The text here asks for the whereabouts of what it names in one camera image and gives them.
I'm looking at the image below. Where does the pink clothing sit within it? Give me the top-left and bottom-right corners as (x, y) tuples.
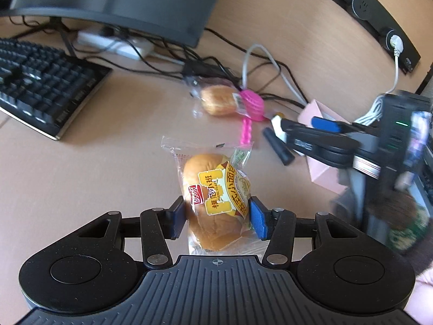
(404, 267), (433, 325)

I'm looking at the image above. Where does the black wall socket rail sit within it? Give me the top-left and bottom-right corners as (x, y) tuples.
(294, 0), (422, 74)

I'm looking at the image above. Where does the packaged bread with yellow label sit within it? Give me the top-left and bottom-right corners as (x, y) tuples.
(160, 136), (255, 256)

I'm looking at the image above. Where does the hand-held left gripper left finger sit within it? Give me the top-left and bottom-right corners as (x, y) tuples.
(78, 196), (188, 269)

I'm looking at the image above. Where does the black cable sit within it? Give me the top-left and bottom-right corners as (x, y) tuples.
(204, 27), (307, 109)
(137, 39), (190, 75)

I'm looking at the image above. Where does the black sock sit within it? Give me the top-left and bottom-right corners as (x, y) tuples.
(263, 128), (295, 167)

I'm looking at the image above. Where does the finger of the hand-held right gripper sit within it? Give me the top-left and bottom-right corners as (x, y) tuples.
(310, 116), (377, 137)
(280, 118), (361, 169)

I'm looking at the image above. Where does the pink cardboard box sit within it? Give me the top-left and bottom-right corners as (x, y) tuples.
(298, 99), (354, 192)

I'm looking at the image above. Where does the grey cable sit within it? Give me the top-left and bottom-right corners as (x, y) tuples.
(241, 44), (309, 106)

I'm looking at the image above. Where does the white power cable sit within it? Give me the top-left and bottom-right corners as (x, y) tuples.
(353, 34), (405, 128)

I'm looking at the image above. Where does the white power strip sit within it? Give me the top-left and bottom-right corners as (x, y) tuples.
(76, 30), (155, 61)

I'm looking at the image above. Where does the black curved monitor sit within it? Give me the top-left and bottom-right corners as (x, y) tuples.
(0, 0), (231, 58)

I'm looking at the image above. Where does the black keyboard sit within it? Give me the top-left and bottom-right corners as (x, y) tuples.
(0, 37), (113, 141)

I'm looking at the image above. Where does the pink plastic strainer ladle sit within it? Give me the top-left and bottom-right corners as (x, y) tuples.
(239, 89), (266, 146)

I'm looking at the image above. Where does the black power adapter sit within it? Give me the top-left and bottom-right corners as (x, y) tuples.
(183, 61), (238, 82)

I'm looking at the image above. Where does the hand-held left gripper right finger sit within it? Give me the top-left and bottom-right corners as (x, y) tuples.
(248, 196), (356, 269)

